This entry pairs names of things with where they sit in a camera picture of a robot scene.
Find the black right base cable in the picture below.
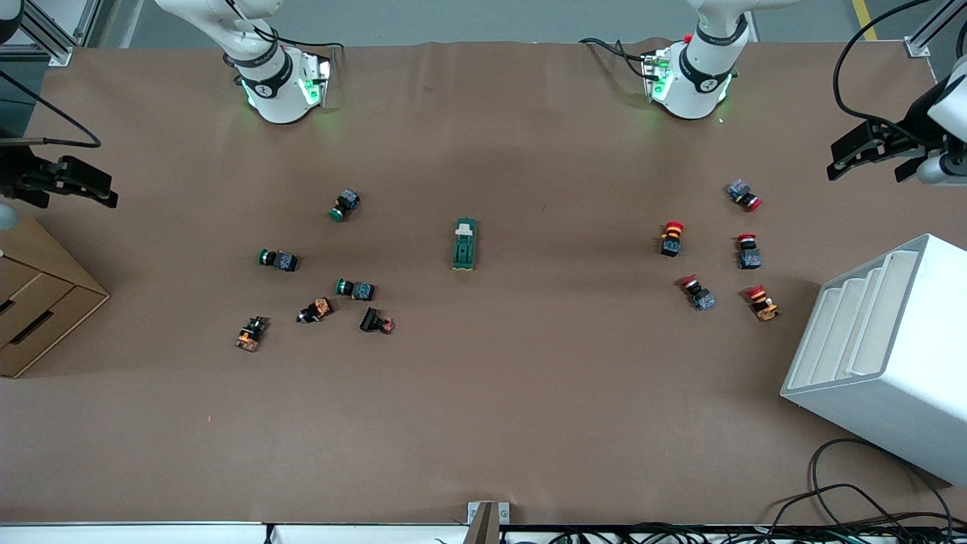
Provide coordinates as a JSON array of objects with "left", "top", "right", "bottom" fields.
[{"left": 227, "top": 0, "right": 344, "bottom": 61}]

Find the black switch with red lens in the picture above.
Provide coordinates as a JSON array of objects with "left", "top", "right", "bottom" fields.
[{"left": 359, "top": 306, "right": 396, "bottom": 335}]

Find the black cable bundle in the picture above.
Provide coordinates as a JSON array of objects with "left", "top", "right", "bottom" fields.
[{"left": 506, "top": 521, "right": 967, "bottom": 544}]

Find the grey metal table bracket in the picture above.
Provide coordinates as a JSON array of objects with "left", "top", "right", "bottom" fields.
[{"left": 467, "top": 501, "right": 511, "bottom": 544}]

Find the white table edge rail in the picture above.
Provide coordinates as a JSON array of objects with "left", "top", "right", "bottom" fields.
[{"left": 0, "top": 521, "right": 469, "bottom": 544}]

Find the black left base cable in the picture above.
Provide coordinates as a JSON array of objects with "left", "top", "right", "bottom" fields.
[{"left": 580, "top": 36, "right": 652, "bottom": 63}]

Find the black looping floor cable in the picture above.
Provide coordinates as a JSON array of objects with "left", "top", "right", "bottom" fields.
[{"left": 771, "top": 438, "right": 960, "bottom": 530}]

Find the aluminium frame profile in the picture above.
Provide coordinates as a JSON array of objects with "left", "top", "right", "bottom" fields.
[
  {"left": 0, "top": 0, "right": 103, "bottom": 69},
  {"left": 905, "top": 0, "right": 967, "bottom": 58}
]

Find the brown cardboard box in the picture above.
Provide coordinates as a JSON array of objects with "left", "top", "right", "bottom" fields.
[{"left": 0, "top": 200, "right": 111, "bottom": 379}]

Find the white slotted rack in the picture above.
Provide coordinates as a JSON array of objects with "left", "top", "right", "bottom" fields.
[{"left": 780, "top": 233, "right": 967, "bottom": 487}]

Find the black orange push button switch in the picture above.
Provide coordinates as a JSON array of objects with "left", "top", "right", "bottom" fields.
[
  {"left": 234, "top": 316, "right": 269, "bottom": 353},
  {"left": 296, "top": 298, "right": 335, "bottom": 325}
]

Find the black base cable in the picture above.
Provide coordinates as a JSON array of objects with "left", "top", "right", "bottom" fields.
[
  {"left": 580, "top": 36, "right": 652, "bottom": 63},
  {"left": 227, "top": 0, "right": 344, "bottom": 61}
]

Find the green load switch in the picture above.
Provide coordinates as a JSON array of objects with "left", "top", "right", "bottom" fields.
[{"left": 452, "top": 218, "right": 480, "bottom": 272}]

